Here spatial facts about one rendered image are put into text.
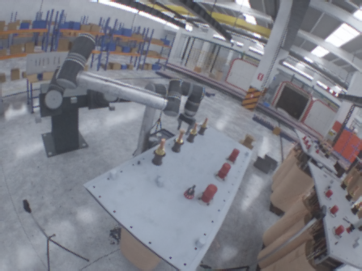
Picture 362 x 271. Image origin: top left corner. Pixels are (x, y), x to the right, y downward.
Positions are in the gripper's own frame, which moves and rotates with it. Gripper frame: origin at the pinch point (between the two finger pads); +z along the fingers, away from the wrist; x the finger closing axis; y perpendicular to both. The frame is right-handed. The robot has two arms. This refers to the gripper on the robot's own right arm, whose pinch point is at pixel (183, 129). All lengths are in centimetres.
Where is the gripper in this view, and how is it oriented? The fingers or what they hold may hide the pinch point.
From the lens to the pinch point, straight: 138.1
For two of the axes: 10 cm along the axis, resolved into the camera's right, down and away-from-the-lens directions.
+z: -3.0, 8.3, 4.7
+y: -5.4, 2.6, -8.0
